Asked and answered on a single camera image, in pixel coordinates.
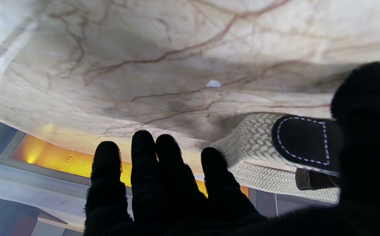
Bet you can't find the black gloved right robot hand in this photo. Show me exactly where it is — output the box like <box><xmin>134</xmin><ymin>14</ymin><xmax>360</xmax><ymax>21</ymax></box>
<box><xmin>83</xmin><ymin>62</ymin><xmax>380</xmax><ymax>236</ymax></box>

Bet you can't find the long beige woven belt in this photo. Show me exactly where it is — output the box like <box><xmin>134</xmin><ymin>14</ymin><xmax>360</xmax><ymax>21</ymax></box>
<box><xmin>210</xmin><ymin>113</ymin><xmax>343</xmax><ymax>203</ymax></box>

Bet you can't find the grey counter with orange light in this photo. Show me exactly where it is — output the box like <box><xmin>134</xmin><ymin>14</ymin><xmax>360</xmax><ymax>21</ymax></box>
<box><xmin>0</xmin><ymin>116</ymin><xmax>341</xmax><ymax>236</ymax></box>

